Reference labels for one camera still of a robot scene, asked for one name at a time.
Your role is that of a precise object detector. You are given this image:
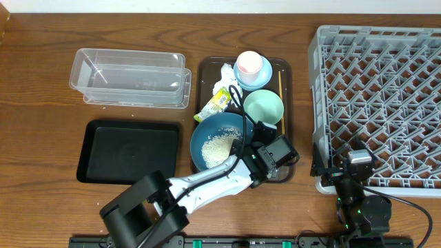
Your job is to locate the white rice pile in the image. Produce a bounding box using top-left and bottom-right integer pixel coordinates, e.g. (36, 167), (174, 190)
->
(201, 127), (242, 169)

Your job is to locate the yellow green snack wrapper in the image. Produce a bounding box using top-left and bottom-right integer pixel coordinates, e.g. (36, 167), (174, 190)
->
(194, 87), (232, 123)

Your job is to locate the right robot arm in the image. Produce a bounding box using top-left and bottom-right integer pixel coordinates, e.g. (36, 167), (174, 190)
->
(310, 138), (391, 247)

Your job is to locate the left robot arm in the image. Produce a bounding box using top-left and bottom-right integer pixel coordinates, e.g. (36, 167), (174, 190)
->
(100, 115), (300, 247)

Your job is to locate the grey dishwasher rack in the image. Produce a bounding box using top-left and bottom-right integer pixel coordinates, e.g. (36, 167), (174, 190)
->
(308, 25), (440, 198)

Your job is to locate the brown serving tray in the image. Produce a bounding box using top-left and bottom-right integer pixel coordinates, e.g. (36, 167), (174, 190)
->
(195, 56), (295, 183)

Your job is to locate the mint green bowl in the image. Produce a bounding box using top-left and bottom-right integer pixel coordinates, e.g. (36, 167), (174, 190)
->
(244, 90), (285, 125)

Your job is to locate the light blue small bowl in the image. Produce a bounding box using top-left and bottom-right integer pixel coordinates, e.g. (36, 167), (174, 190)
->
(234, 56), (273, 91)

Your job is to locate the wooden chopstick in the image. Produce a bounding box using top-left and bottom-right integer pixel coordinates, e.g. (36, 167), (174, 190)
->
(278, 71), (285, 134)

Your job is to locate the pink plastic cup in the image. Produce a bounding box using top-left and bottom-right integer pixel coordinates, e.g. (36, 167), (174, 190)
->
(236, 51), (263, 84)

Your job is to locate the black tray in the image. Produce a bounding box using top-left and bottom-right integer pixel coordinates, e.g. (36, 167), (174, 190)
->
(76, 120), (179, 185)

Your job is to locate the clear plastic bin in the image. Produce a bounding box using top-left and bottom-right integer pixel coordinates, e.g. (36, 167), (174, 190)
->
(69, 48), (192, 109)

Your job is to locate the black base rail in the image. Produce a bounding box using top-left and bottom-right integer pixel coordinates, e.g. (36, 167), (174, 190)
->
(68, 235), (414, 248)

